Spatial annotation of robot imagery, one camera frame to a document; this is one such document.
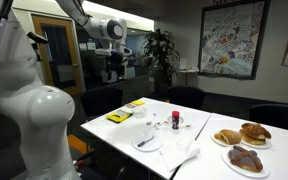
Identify crumpled white cloth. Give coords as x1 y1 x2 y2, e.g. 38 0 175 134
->
159 138 201 173

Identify wooden framed glass door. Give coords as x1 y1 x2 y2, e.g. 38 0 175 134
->
31 14 86 97

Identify yellow marker pack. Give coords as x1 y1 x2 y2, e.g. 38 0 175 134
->
131 99 146 107

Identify pink bottle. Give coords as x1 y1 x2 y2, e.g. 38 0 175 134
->
171 110 181 130

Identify white plate under chocolate bread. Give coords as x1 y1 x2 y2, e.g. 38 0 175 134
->
221 148 271 179

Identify orange handled clamp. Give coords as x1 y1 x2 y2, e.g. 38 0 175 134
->
73 158 92 168

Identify potted green plant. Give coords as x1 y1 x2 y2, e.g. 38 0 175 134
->
141 28 181 95

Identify black office chair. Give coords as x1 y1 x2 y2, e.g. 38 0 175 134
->
167 85 206 111

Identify black camera on stand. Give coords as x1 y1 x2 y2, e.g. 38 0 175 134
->
26 31 49 45

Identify white plate under buns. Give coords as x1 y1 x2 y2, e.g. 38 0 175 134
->
211 131 243 148

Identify clear glass cup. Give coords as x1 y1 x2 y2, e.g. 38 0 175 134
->
131 105 148 119

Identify white plate under brown bread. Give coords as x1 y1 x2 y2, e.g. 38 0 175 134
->
240 138 272 150

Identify small white side table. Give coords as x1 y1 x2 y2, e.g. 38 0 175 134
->
177 67 200 87

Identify yellow green crayon box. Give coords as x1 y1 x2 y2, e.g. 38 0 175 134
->
105 109 133 124

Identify dark chocolate crossed bread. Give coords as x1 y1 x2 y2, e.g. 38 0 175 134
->
227 145 264 173

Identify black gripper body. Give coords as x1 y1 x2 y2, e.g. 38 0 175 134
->
105 53 125 73

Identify small clear glass dish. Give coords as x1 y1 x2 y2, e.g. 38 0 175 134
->
166 114 185 125

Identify framed colourful wall poster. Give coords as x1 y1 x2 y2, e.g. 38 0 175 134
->
198 0 272 81

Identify black and white marker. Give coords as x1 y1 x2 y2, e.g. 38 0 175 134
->
137 135 156 148

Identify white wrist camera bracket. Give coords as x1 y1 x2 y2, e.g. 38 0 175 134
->
94 46 134 57

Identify light tan bread buns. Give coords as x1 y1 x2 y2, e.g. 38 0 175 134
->
213 129 242 145

